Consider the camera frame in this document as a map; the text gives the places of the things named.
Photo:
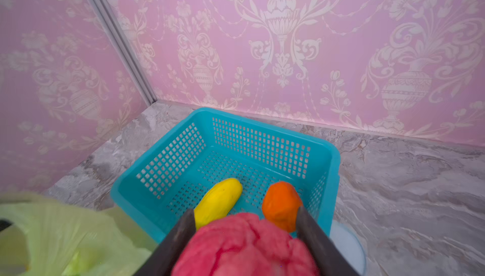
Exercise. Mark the yellow plastic bag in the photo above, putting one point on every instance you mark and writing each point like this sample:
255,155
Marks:
43,236

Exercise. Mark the teal plastic basket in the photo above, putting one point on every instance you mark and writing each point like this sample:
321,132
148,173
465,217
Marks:
210,146

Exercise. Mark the left corner aluminium post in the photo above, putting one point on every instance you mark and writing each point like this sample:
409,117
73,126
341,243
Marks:
122,34

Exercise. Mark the orange toy fruit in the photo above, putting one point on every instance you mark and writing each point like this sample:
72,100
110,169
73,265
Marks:
280,206

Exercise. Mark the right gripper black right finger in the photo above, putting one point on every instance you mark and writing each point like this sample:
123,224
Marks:
327,257

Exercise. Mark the small orange-print tin can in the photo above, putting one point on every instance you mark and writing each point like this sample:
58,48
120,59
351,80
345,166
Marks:
349,246

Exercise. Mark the pink toy fruit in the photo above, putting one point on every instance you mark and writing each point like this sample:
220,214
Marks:
244,244

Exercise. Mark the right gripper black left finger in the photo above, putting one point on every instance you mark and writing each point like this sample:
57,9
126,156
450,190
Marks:
165,256

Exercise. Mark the yellow toy fruit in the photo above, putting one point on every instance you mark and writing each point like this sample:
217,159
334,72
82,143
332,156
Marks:
217,202

